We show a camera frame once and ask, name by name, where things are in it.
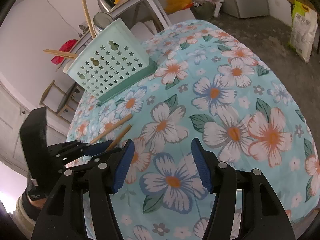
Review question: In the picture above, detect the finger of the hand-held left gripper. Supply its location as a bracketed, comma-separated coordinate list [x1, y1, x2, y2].
[59, 147, 123, 174]
[47, 140, 115, 159]

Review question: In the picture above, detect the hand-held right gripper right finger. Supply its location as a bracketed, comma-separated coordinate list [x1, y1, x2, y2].
[191, 138, 293, 240]

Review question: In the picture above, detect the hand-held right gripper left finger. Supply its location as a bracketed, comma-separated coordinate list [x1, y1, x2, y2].
[31, 139, 135, 240]

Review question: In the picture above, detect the green plastic utensil holder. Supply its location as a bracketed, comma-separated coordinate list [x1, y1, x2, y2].
[66, 17, 157, 105]

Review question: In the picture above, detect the metal spoon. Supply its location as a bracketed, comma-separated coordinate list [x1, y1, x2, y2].
[93, 12, 115, 34]

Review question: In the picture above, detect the person's left forearm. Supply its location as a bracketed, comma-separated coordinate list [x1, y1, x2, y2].
[14, 184, 49, 227]

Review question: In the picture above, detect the white door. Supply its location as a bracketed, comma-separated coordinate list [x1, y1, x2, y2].
[0, 82, 73, 178]

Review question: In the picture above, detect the wooden chair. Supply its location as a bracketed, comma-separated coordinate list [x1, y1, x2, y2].
[39, 79, 84, 123]

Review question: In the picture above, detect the blue floral blanket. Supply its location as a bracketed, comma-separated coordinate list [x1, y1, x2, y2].
[66, 19, 320, 240]

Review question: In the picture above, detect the red plastic bag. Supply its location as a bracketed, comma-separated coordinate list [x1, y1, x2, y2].
[51, 39, 78, 65]

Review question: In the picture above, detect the silver storage box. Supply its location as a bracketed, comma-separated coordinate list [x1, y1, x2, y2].
[131, 20, 160, 40]

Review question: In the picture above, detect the steel electric kettle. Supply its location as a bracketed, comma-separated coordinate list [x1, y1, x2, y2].
[97, 0, 116, 13]

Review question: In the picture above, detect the white side table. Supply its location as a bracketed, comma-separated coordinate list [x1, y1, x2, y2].
[56, 0, 172, 73]

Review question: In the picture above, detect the white box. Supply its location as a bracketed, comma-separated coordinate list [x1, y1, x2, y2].
[167, 9, 197, 27]

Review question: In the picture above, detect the white plastic device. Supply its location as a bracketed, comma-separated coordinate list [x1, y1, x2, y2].
[211, 0, 223, 18]

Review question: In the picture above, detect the orange plastic bag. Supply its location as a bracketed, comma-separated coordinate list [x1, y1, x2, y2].
[166, 0, 194, 15]

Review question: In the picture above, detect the white and green rice bag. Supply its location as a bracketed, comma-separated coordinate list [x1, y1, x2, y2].
[287, 0, 318, 63]

